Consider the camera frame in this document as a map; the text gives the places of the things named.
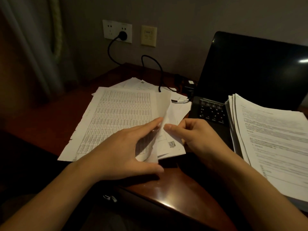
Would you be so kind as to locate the loose white papers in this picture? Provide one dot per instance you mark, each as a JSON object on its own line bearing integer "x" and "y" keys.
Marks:
{"x": 137, "y": 84}

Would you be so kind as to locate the person's right hand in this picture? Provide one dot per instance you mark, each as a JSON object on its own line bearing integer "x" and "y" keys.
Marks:
{"x": 204, "y": 141}

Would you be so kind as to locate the black power adapter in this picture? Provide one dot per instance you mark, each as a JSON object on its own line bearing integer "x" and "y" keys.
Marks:
{"x": 189, "y": 86}

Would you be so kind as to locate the person's left forearm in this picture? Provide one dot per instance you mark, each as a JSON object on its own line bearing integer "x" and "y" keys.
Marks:
{"x": 48, "y": 199}

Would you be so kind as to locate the stack of printed papers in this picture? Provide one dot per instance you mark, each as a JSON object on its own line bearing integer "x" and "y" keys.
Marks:
{"x": 272, "y": 141}

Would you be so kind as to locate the white paper with square code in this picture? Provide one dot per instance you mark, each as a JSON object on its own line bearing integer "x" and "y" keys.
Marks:
{"x": 173, "y": 146}

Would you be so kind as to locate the person's left thumb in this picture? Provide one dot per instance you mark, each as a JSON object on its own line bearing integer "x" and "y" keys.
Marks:
{"x": 150, "y": 168}

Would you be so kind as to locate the black power plug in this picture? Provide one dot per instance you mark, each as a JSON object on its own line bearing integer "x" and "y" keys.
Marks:
{"x": 123, "y": 35}

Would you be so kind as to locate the white wall socket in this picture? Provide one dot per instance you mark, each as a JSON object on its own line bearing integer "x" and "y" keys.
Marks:
{"x": 112, "y": 30}

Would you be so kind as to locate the paper sheet with printed table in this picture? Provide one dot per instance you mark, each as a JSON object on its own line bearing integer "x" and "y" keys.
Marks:
{"x": 115, "y": 113}

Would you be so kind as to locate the grey curtain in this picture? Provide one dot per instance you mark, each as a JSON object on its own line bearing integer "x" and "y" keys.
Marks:
{"x": 26, "y": 50}

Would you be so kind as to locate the thin white paper sheet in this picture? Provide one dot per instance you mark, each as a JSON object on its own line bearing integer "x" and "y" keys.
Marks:
{"x": 163, "y": 105}

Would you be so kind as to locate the person's right thumb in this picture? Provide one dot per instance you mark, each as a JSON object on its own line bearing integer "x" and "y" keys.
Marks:
{"x": 173, "y": 131}

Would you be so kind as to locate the beige wall plate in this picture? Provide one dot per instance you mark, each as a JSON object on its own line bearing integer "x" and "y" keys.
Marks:
{"x": 149, "y": 36}

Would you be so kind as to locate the person's left hand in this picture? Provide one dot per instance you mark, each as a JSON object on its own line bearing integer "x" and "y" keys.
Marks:
{"x": 113, "y": 153}

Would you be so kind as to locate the black laptop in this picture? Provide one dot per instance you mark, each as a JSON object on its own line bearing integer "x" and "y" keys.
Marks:
{"x": 247, "y": 69}

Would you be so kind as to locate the person's right forearm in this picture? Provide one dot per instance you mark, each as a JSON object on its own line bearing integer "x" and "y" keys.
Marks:
{"x": 255, "y": 197}

